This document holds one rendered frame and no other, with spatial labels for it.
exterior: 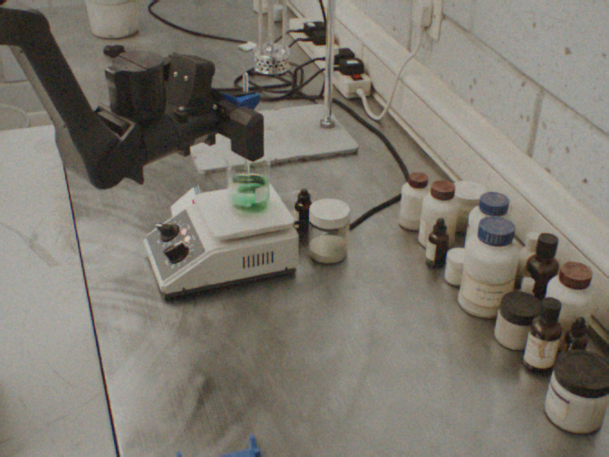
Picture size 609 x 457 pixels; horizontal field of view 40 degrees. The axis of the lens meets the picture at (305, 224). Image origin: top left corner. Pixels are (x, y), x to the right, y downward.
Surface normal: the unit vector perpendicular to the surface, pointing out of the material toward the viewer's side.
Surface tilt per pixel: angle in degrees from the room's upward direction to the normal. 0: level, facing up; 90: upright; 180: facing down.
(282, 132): 0
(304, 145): 0
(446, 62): 90
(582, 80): 90
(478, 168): 90
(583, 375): 0
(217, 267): 90
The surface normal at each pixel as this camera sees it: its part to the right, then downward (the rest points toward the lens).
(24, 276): 0.02, -0.84
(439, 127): -0.95, 0.15
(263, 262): 0.35, 0.52
